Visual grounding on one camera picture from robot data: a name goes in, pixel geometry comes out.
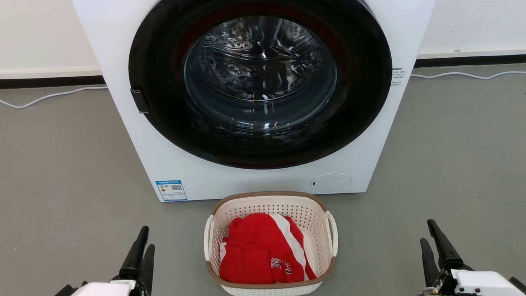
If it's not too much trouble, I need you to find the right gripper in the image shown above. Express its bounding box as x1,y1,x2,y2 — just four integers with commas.
418,219,525,296

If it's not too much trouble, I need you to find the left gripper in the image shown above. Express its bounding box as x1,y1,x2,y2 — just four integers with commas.
71,226,156,296

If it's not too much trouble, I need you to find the white brown-rimmed laundry basket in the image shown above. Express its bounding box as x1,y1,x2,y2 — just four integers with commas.
203,191,339,296

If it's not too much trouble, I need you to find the blue energy label sticker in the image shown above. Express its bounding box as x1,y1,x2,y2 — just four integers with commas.
155,180,188,202

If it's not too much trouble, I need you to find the red white-striped garment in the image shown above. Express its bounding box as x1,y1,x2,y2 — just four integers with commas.
219,213,317,285

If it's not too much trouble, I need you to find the white garment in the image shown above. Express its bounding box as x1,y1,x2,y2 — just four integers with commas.
299,227,320,277

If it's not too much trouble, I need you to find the round white filter cover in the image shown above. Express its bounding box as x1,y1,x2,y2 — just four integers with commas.
311,172,352,194

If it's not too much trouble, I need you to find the black round washer door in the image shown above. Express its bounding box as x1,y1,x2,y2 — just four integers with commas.
128,0,393,170

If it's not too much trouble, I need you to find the white front-load washing machine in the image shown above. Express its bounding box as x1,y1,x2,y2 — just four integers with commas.
71,0,437,203

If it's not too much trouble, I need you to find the black baseboard strip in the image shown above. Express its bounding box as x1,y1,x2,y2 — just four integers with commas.
414,54,526,69
0,75,106,90

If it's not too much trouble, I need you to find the black door latch handle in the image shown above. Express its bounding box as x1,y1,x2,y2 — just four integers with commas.
130,88,150,114

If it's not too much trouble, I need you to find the white power cable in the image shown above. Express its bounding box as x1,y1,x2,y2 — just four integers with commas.
410,71,526,80
0,85,108,109

